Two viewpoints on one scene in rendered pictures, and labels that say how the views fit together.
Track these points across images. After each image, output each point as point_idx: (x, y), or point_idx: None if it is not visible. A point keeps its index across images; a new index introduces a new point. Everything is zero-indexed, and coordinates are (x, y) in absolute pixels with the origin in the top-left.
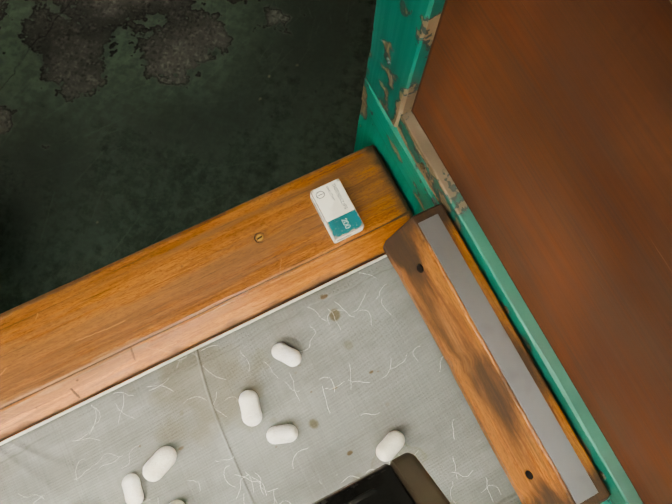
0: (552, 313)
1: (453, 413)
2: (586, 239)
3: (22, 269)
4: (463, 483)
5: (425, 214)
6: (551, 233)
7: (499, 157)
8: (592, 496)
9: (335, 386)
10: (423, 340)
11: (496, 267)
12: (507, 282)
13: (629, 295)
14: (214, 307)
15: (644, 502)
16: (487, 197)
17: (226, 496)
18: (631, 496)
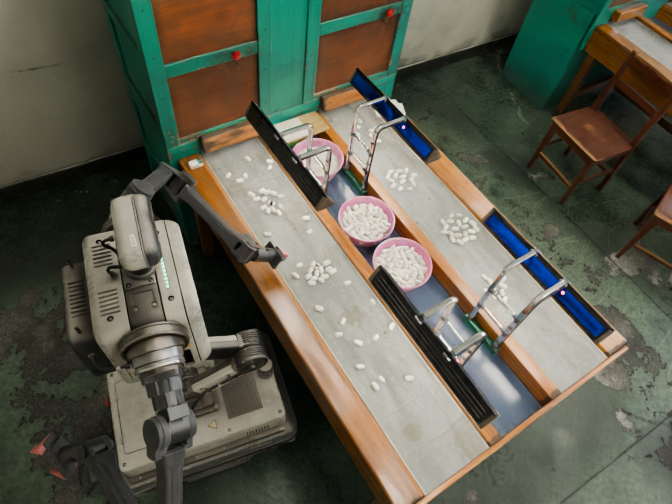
0: (223, 116)
1: (241, 150)
2: (214, 99)
3: None
4: (255, 149)
5: (201, 138)
6: (211, 107)
7: (197, 113)
8: None
9: (235, 168)
10: (225, 154)
11: (213, 127)
12: (216, 126)
13: (223, 95)
14: (217, 185)
15: None
16: (201, 122)
17: (258, 185)
18: None
